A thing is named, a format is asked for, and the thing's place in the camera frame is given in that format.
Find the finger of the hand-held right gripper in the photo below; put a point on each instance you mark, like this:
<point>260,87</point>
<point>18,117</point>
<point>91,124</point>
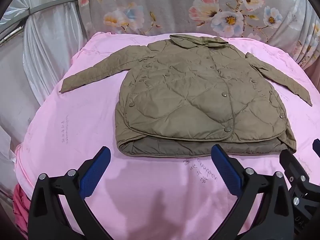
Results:
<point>316,147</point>
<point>293,166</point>

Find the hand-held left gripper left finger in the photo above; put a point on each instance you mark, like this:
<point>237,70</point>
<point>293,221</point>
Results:
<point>96,170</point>

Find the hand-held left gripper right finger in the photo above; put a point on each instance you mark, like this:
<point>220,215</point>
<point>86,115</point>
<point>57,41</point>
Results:
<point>226,170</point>

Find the olive quilted jacket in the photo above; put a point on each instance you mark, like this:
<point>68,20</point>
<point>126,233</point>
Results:
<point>190,97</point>

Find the pink bed sheet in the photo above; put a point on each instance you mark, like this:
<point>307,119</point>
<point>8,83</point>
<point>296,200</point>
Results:
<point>75,120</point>

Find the red cloth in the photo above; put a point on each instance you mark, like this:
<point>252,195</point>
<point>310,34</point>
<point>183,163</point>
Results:
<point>20,210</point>

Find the white satin curtain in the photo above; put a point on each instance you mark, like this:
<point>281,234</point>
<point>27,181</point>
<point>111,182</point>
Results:
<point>42,60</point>

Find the grey metal pole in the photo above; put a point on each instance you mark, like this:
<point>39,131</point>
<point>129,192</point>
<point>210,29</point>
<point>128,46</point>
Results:
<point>37,9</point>

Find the grey floral cloth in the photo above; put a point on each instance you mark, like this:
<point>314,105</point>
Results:
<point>175,5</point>

